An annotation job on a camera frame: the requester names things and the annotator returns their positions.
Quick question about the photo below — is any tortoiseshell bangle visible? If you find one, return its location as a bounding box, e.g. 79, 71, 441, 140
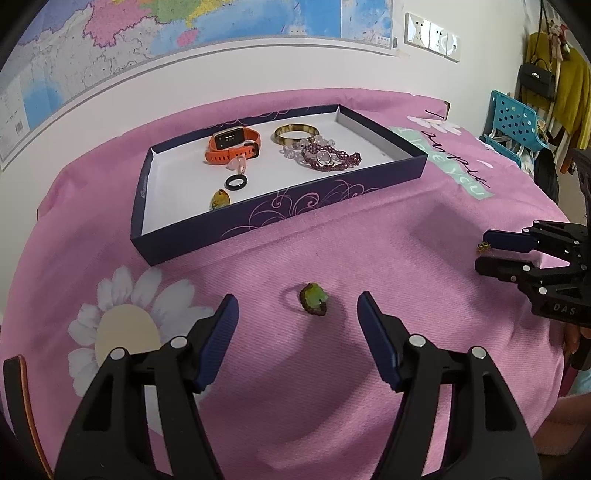
273, 123, 320, 147

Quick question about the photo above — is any dark purple cardboard box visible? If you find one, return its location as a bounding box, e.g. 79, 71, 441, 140
130, 104, 429, 267

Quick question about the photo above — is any clear bead bracelet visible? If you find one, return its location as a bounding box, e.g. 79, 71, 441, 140
278, 136, 341, 163

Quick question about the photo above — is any colourful wall map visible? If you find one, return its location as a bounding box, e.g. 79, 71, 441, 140
0, 0, 399, 172

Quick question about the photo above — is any yellow hanging garment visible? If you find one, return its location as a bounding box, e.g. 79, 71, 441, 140
526, 31, 591, 140

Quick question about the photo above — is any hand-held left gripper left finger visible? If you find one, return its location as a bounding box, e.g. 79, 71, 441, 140
53, 293, 241, 480

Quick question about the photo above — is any purple bead bracelet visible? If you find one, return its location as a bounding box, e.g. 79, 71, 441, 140
300, 143, 363, 173

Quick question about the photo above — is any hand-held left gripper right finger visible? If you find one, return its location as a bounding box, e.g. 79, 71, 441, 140
357, 291, 544, 480

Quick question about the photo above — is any green leaf ring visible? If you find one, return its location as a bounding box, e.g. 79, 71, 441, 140
298, 282, 331, 319

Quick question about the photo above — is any orange smartwatch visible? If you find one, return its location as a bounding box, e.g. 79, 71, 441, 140
205, 128, 263, 166

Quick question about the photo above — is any person's right hand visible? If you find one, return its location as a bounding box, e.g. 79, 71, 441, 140
560, 322, 585, 371

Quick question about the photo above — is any blue plastic basket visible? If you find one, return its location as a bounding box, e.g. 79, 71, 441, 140
478, 89, 553, 172

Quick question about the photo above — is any dark strap with orange edge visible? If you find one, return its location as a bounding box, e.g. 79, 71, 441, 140
2, 354, 55, 480

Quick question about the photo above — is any black handbag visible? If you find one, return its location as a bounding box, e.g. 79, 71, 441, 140
516, 59, 557, 103

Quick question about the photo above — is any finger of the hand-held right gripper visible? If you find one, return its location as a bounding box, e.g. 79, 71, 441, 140
482, 229, 542, 254
474, 257, 555, 292

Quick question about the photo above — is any pink flower-print blanket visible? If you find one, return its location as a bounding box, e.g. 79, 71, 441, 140
0, 88, 574, 480

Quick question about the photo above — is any white wall socket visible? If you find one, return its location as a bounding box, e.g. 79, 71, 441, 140
404, 12, 435, 49
431, 24, 461, 64

